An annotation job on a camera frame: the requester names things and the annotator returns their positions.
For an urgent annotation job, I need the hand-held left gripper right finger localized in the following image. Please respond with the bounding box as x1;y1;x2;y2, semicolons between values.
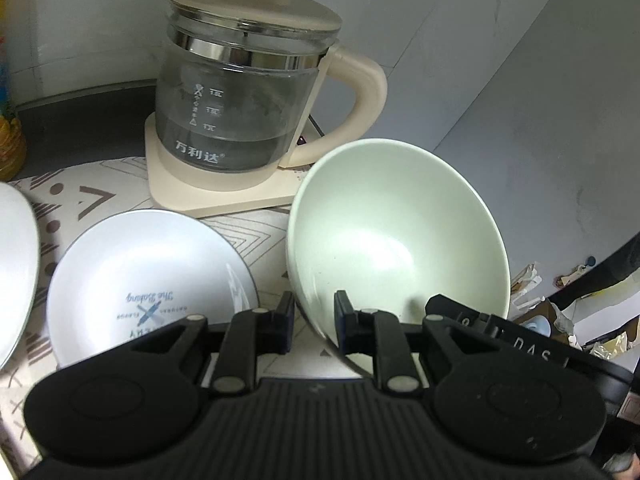
334;289;507;393

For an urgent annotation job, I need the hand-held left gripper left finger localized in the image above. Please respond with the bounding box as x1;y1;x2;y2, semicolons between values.
120;290;296;393

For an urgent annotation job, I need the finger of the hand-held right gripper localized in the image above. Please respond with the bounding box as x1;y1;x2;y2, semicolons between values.
424;294;495;332

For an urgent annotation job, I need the pale green bowl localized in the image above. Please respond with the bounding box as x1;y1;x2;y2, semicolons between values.
286;137;511;378

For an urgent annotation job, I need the white printed plate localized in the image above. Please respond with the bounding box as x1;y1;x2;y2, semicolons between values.
46;208;261;368

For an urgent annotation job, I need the plain white plate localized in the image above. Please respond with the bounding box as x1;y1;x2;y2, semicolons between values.
0;181;41;368

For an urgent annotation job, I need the brown cardboard box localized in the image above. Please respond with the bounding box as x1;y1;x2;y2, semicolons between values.
512;297;581;350

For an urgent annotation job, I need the cream kettle base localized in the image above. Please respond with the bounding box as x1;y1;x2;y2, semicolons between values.
144;112;326;219

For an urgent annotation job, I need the patterned fringed tablecloth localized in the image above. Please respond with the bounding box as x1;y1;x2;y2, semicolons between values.
0;157;321;461

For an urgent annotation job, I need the orange drink bottle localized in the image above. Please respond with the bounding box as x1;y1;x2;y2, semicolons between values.
0;25;27;183

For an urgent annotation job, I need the glass kettle with cream handle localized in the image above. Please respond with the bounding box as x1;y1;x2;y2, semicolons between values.
154;0;388;173

